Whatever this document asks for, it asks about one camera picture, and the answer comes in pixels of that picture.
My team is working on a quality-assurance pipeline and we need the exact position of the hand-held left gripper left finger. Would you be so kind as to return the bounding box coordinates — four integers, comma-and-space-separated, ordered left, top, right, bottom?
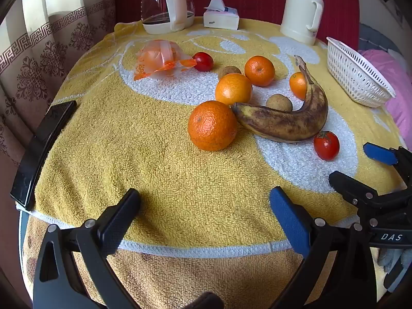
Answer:
33, 188, 141, 309

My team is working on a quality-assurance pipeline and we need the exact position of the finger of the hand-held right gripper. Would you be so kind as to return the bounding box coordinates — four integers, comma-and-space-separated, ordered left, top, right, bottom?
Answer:
363, 142, 412, 189
329, 171, 412, 212

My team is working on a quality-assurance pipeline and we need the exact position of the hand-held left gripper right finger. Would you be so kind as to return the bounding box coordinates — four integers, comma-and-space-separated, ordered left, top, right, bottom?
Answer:
270, 186, 378, 309

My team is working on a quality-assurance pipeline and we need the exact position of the red cherry tomato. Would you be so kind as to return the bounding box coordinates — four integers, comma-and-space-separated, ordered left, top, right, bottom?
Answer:
313, 130, 340, 161
192, 52, 214, 72

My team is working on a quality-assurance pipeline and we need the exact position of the pink cloth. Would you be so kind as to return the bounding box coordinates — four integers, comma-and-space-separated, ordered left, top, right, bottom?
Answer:
357, 49, 412, 151

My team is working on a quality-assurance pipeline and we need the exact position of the yellow and white towel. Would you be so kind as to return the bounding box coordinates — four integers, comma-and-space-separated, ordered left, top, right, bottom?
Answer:
29, 18, 408, 259

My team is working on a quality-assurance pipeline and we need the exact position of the white plastic basket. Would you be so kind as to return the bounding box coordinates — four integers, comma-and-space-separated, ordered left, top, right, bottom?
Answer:
326, 37, 397, 108

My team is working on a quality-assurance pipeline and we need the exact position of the spotted ripe banana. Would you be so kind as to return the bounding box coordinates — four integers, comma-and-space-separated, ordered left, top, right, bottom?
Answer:
229, 55, 329, 143

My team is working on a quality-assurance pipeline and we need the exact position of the brown towel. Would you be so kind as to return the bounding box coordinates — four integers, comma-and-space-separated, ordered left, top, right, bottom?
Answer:
22, 214, 325, 309

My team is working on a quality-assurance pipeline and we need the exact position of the black smartphone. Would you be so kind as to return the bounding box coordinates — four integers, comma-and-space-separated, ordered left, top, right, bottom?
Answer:
10, 100, 78, 203

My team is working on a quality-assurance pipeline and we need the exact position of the small orange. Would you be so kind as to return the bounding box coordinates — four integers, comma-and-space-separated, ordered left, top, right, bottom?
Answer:
289, 72, 308, 101

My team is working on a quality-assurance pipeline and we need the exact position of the small brown round fruit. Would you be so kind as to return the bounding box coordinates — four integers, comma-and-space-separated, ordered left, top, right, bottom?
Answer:
266, 93, 293, 111
218, 66, 242, 81

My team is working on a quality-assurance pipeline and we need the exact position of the grey cloth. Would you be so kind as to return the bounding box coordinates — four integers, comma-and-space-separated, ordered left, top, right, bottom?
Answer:
358, 22, 400, 52

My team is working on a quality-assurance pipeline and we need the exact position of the large orange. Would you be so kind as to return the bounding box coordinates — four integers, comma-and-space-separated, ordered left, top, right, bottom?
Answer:
187, 101, 238, 152

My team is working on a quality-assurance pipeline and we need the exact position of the medium orange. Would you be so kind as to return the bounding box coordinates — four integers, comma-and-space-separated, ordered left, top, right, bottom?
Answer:
244, 55, 275, 87
214, 73, 253, 106

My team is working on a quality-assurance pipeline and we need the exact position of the clear orange plastic bag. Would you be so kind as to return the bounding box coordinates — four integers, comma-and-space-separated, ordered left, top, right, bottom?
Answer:
133, 39, 198, 82

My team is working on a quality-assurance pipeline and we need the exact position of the white thermos jug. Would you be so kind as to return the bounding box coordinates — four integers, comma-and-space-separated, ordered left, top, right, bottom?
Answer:
280, 0, 324, 46

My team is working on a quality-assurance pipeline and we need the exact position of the patterned beige curtain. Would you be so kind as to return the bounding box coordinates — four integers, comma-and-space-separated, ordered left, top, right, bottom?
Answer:
0, 0, 117, 232

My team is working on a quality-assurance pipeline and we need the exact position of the white tissue box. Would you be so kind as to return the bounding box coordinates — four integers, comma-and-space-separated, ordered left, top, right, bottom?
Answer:
203, 0, 240, 30

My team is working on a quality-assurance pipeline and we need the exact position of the glass kettle with white handle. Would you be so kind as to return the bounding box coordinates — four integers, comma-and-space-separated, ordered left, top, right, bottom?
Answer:
141, 0, 196, 35

